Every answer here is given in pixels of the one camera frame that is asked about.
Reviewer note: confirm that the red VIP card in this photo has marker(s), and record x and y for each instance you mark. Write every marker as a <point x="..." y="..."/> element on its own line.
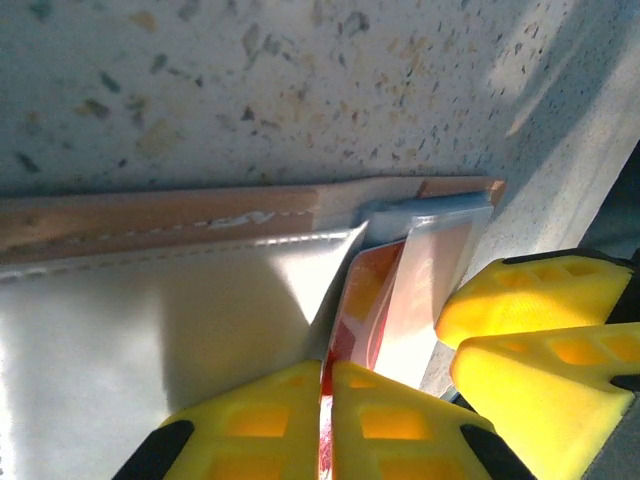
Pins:
<point x="367" y="310"/>

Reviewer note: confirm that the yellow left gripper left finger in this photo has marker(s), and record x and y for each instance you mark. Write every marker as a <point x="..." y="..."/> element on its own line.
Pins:
<point x="240" y="430"/>

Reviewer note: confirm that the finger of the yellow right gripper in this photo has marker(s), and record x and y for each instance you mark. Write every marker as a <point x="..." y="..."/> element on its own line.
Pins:
<point x="550" y="400"/>
<point x="525" y="300"/>

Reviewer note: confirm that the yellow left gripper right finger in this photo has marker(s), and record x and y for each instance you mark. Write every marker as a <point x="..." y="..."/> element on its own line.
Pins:
<point x="400" y="435"/>

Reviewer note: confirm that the tan leather card holder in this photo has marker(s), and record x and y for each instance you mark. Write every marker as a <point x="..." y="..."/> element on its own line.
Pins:
<point x="150" y="225"/>

